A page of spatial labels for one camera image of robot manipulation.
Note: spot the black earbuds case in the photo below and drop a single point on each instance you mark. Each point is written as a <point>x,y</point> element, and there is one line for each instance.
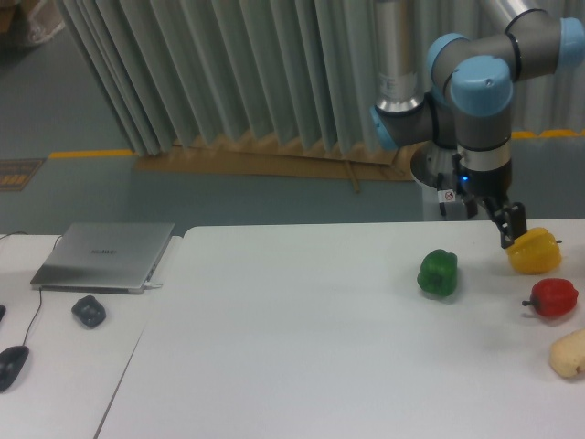
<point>89,311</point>

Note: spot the clear plastic bag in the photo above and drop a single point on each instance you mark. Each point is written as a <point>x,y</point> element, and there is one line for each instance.
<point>35,23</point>

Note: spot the beige bread loaf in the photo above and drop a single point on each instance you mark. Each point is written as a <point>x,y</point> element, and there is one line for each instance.
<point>566,355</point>

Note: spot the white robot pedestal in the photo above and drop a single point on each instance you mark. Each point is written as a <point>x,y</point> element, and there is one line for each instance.
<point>431,168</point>

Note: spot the yellow bell pepper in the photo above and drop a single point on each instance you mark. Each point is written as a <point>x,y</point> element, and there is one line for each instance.
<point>535,252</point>

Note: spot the red bell pepper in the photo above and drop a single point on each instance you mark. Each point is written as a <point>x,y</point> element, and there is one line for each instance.
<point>552,297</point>

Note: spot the green bell pepper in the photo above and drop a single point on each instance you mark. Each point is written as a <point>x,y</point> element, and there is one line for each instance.
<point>438,273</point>

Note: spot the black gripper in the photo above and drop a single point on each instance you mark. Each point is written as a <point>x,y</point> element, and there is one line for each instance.
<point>492,185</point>

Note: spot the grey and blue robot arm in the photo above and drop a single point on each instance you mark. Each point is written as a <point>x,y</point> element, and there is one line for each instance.
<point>468,108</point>

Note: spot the grey pleated curtain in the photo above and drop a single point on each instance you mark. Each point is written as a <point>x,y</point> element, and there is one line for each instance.
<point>302,73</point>

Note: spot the black computer mouse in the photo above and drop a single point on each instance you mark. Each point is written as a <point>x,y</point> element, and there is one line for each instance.
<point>13,360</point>

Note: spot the silver laptop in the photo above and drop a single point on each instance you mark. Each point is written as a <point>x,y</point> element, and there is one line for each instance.
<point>116,257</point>

